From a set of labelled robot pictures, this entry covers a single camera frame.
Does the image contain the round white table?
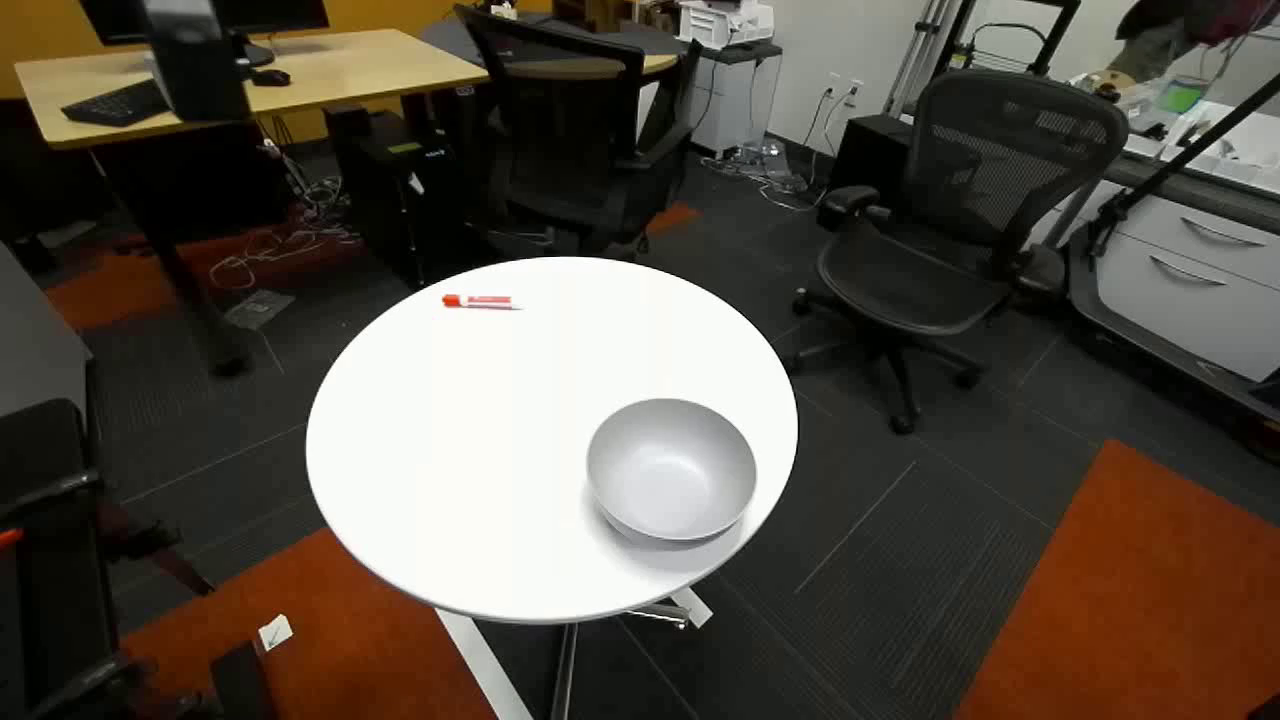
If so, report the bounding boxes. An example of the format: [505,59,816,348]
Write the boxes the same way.
[302,256,801,720]

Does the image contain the white bowl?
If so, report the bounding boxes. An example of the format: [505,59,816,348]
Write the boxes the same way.
[587,401,754,545]

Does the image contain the black computer tower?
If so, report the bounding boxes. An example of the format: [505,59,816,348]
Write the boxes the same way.
[324,109,467,283]

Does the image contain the red dry-erase marker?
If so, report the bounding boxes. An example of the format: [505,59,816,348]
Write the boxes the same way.
[441,292,521,311]

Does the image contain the black mesh office chair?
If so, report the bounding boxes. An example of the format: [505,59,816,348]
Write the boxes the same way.
[793,67,1129,433]

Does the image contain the white drawer cabinet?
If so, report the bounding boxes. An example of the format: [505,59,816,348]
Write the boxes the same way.
[1096,200,1280,385]

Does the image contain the black chair at left edge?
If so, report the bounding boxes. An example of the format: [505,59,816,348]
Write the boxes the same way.
[0,401,278,720]

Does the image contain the black keyboard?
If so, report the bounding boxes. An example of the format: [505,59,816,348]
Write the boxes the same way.
[65,80,166,128]

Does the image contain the black tripod stand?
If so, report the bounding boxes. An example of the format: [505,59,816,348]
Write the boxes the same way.
[1080,70,1280,264]

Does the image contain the black computer mouse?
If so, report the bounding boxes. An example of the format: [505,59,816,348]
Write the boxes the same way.
[248,67,293,89]

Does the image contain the black office chair at desk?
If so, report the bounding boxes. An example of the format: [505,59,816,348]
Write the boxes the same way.
[462,7,699,256]

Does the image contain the wooden top desk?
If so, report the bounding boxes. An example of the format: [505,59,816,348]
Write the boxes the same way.
[12,22,490,381]

